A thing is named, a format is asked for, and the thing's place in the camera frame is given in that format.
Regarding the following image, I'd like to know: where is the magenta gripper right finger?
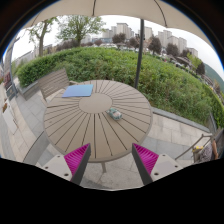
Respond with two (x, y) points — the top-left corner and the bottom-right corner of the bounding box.
(131, 142), (184, 186)

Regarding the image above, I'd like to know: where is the dark umbrella pole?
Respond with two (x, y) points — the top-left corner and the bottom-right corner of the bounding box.
(134, 19), (144, 89)

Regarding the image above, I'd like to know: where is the green hedge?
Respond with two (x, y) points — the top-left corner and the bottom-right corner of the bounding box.
(17, 47), (224, 127)

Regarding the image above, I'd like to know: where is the round slatted patio table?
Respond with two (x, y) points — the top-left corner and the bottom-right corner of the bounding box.
(44, 80), (153, 164)

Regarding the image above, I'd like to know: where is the blue mouse pad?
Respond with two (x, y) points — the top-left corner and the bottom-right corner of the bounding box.
(62, 84), (93, 98)

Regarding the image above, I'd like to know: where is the beige patio umbrella canopy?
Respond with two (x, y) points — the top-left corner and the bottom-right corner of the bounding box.
(24, 0), (212, 45)

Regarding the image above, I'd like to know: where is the grey slatted patio chair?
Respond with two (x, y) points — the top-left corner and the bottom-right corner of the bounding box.
(38, 69), (77, 104)

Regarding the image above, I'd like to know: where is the metal chair at right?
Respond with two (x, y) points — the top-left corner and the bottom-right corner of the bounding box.
(176, 128), (224, 163)

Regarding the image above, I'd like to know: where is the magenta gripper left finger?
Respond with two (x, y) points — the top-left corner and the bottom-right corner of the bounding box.
(41, 143), (92, 186)

